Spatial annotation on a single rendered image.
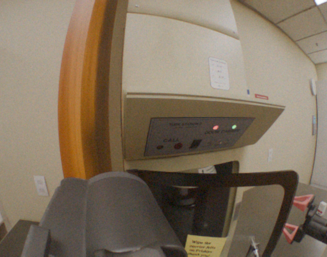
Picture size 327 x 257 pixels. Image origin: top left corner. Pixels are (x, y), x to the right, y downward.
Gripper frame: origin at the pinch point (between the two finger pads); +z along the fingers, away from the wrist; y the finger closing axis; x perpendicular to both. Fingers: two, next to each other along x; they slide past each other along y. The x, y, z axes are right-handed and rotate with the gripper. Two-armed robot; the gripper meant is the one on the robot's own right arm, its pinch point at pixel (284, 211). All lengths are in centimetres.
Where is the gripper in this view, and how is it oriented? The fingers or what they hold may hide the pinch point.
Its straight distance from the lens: 51.5
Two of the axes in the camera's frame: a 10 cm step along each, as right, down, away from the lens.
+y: -0.7, -9.9, -0.9
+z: -3.1, -0.6, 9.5
